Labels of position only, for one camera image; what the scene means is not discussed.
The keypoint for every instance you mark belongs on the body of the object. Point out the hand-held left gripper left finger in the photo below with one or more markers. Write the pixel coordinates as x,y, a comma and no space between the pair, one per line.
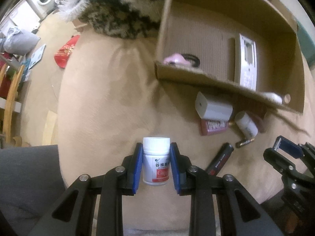
137,167

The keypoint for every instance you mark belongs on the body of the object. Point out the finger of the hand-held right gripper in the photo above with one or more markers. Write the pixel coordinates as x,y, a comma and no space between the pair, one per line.
279,159
289,147

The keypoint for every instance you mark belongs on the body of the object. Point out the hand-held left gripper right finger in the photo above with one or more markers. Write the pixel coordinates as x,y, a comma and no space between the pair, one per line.
175,167

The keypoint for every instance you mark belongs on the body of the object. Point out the white pill bottle red label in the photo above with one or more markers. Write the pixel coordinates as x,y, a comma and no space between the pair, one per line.
156,169

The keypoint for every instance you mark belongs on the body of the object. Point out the small white bottle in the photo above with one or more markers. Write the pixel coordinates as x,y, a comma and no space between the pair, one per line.
247,125

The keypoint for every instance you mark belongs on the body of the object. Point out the white earbud case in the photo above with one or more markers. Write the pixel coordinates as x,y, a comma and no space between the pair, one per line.
273,97

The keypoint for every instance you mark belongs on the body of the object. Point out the small pink box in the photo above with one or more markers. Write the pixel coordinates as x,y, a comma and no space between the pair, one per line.
214,127

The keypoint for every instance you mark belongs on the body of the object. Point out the white charger adapter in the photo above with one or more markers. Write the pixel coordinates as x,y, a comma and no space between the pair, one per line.
216,109

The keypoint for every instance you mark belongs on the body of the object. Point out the cardboard box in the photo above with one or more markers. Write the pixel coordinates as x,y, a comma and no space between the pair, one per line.
201,41

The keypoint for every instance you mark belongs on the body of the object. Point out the black battery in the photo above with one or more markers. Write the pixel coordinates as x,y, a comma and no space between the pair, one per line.
243,143

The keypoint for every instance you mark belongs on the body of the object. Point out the black marker pen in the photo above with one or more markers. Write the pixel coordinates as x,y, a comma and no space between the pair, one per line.
221,157

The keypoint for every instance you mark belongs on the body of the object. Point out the teal cushion with orange stripe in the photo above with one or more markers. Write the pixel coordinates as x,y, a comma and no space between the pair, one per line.
307,44

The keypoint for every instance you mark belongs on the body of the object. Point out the red gift bag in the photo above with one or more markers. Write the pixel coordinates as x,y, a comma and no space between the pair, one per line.
65,52

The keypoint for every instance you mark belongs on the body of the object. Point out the yellow wooden chair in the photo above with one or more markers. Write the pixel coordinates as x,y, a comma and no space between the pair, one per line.
13,91

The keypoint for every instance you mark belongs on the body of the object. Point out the shaggy patterned blanket white fringe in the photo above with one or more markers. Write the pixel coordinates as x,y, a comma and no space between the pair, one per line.
118,14

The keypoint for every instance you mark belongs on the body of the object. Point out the red storage box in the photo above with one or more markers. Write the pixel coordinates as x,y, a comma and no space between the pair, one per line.
3,88

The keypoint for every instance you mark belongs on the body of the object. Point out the grey plastic bag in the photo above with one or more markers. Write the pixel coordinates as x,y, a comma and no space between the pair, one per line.
22,40

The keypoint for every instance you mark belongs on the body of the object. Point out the white kitchen cabinet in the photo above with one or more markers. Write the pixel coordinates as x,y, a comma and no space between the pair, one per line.
22,14

